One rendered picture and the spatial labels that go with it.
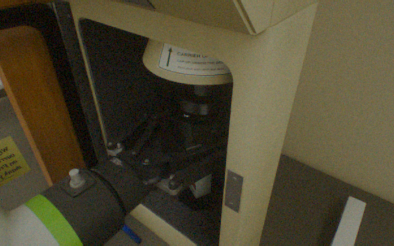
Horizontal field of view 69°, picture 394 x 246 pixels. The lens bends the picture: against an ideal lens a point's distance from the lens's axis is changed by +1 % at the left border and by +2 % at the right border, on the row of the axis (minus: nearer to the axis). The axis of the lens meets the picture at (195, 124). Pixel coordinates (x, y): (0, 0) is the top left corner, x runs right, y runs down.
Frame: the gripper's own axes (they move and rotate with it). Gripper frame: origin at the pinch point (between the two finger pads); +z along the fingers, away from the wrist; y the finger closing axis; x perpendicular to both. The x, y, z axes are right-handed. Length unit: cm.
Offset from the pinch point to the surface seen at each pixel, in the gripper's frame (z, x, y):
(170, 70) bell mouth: -8.2, -13.0, -1.1
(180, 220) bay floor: -7.8, 18.2, -1.1
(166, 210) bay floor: -7.8, 18.2, 2.5
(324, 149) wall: 33.5, 21.1, -15.2
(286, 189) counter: 18.8, 25.8, -12.1
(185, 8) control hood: -14.0, -22.7, -8.7
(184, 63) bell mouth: -7.4, -14.1, -2.8
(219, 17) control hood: -13.7, -22.4, -11.7
